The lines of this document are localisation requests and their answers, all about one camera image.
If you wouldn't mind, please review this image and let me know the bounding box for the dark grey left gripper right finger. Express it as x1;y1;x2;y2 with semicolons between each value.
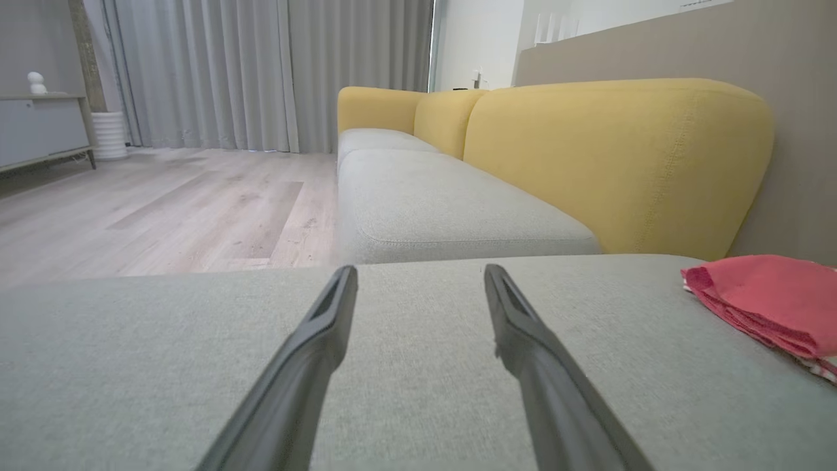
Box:
484;264;656;471

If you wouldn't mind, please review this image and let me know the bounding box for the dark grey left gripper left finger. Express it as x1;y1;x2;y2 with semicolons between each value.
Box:
193;264;359;471

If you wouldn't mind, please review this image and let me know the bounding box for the red and white striped shirt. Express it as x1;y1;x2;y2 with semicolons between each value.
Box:
680;255;837;385

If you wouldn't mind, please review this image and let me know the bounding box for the wide yellow sofa backrest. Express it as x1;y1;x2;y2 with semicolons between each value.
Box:
463;78;776;262

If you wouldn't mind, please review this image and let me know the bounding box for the small grey sofa seat cushion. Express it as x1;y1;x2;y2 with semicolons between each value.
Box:
337;128;442;167

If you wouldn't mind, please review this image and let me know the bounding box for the yellow sofa armrest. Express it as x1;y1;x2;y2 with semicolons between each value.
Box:
337;86;427;136

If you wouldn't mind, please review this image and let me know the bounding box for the narrow yellow sofa backrest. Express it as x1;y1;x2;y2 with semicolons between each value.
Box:
413;89;488;161

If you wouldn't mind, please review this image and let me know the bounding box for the white ribbed plant pot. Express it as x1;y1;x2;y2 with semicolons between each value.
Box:
90;111;129;162

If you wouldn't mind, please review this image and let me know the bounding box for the grey pleated curtain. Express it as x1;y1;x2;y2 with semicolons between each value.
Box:
101;0;436;154

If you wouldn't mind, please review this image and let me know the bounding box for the grey and green TV cabinet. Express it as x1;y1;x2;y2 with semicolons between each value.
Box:
0;92;97;174

